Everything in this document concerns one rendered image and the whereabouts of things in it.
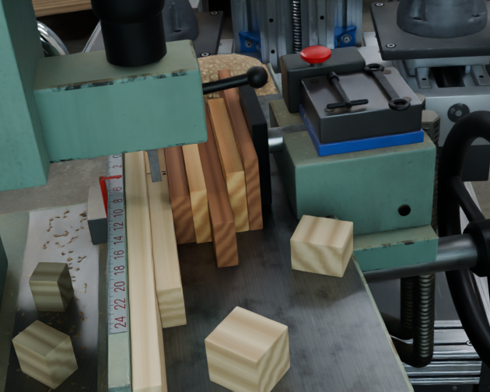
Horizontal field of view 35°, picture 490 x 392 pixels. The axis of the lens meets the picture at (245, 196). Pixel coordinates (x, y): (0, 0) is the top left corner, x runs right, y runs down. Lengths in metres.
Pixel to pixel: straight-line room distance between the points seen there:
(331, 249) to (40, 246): 0.40
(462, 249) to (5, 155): 0.47
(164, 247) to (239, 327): 0.12
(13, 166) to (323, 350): 0.28
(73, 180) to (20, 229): 1.67
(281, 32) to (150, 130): 0.82
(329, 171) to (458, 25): 0.67
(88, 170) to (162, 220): 1.99
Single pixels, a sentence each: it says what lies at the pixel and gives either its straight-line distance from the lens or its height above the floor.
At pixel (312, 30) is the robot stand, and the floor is 0.79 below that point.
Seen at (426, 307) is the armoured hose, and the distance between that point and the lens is 0.92.
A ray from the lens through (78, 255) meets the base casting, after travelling 0.91.
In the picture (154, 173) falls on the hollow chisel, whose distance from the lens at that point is 0.72.
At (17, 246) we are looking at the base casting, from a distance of 0.95.
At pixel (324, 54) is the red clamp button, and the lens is 0.77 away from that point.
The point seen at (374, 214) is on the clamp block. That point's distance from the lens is 0.76.
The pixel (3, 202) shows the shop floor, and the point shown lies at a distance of 2.61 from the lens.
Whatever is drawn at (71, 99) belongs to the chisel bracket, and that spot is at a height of 1.06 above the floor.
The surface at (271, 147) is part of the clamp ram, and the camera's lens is 0.76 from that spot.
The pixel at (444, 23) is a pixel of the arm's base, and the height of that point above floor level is 0.84.
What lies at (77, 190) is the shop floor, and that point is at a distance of 2.58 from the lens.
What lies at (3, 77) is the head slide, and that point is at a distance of 0.61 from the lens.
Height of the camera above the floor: 1.33
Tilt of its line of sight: 33 degrees down
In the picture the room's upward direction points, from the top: 5 degrees counter-clockwise
